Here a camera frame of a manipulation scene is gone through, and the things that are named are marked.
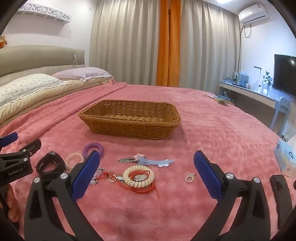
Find brown woven basket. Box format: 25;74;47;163
78;99;181;140

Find light blue chair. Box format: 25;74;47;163
269;97;291;138

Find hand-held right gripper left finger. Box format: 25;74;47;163
24;150;109;241

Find white air conditioner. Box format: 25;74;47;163
238;3;269;24

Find clear pink spiral hair tie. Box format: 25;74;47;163
65;152;85;171

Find cream spiral hair tie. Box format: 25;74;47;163
122;165;155;188

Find white wall desk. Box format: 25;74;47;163
219;80;278;110

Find white desk lamp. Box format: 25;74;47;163
254;65;263;92

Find black television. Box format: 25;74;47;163
273;54;296;99

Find colourful books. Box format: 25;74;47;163
208;94;234;106

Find person's left hand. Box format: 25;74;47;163
5;185;21;223

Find white flower vase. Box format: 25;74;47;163
260;70;275;96

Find grey curtain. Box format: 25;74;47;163
179;0;242;94
89;0;162;87

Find black smartwatch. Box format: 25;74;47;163
35;151;66;181

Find white blue tissue box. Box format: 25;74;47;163
273;139;296;178

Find orange curtain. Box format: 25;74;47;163
156;0;181;88

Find beige quilt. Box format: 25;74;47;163
0;77;115;127

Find row of desk books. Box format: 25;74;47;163
232;71;250;88

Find light purple pillow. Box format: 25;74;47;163
51;67;113;82

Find beige padded headboard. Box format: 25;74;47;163
0;45;85;78

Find purple spiral hair tie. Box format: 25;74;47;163
83;142;104;159

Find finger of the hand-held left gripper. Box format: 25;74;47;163
14;139;42;160
0;132;19;150

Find silver hair clip pink star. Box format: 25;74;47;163
118;153;145;163

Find red string bracelet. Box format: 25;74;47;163
102;170;160;198

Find light blue hair clip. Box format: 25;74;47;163
136;155;175;168

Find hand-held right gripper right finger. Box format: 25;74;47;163
190;150;271;241

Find pink fleece blanket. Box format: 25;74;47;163
0;82;296;241

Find white floral pillow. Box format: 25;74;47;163
0;73;70;106

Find clear crystal bead bracelet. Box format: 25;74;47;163
89;166;103;186

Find gold clasp keyring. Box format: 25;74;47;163
107;174;125;184

